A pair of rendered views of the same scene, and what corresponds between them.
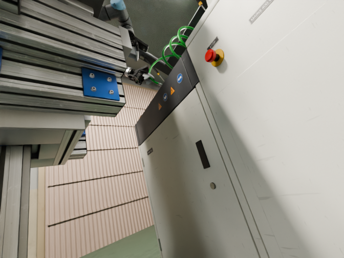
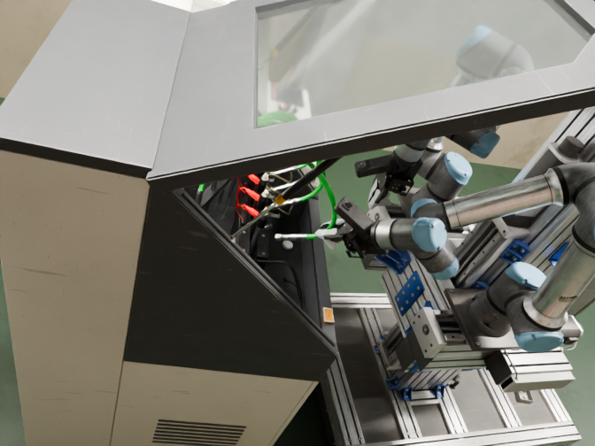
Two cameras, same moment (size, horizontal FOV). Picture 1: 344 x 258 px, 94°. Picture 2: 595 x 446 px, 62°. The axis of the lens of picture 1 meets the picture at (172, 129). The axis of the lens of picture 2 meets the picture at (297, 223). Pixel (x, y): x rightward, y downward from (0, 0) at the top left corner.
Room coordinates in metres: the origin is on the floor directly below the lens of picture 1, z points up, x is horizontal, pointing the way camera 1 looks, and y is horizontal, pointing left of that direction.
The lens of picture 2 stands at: (1.97, 0.23, 2.11)
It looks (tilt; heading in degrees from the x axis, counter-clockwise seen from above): 42 degrees down; 195
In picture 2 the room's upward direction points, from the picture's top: 25 degrees clockwise
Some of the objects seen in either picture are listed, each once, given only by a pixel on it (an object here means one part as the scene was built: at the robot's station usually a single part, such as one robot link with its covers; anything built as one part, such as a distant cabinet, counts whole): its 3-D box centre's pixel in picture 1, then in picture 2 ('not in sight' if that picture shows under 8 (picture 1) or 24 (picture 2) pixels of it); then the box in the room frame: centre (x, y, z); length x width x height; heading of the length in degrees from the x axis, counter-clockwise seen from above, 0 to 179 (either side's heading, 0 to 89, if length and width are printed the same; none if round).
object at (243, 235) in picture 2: not in sight; (248, 231); (0.83, -0.22, 0.91); 0.34 x 0.10 x 0.15; 35
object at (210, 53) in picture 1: (212, 56); not in sight; (0.40, -0.18, 0.80); 0.05 x 0.04 x 0.05; 35
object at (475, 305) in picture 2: not in sight; (497, 307); (0.65, 0.58, 1.09); 0.15 x 0.15 x 0.10
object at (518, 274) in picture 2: not in sight; (520, 288); (0.66, 0.59, 1.20); 0.13 x 0.12 x 0.14; 31
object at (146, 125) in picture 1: (158, 111); (312, 275); (0.80, 0.04, 0.87); 0.62 x 0.04 x 0.16; 35
